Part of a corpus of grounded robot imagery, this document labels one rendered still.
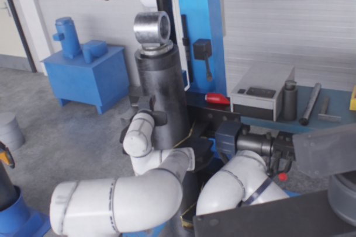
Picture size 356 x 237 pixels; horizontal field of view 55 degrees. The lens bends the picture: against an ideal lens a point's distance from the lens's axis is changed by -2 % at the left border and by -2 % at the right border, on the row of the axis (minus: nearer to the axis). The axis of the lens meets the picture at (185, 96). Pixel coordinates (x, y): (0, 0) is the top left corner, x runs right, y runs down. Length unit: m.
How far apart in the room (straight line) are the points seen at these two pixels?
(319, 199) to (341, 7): 3.06
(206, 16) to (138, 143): 0.92
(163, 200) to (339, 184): 0.48
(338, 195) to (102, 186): 0.54
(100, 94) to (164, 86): 2.53
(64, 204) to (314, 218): 0.55
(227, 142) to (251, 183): 0.65
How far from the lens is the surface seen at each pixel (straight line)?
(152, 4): 2.60
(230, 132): 1.78
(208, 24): 1.93
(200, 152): 1.72
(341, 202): 0.36
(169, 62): 1.60
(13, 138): 4.11
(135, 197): 0.75
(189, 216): 2.06
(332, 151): 0.32
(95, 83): 4.05
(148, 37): 1.58
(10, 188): 2.82
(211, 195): 1.12
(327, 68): 3.61
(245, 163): 1.19
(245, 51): 3.75
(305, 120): 1.75
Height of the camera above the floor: 2.06
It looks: 29 degrees down
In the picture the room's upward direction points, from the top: 8 degrees counter-clockwise
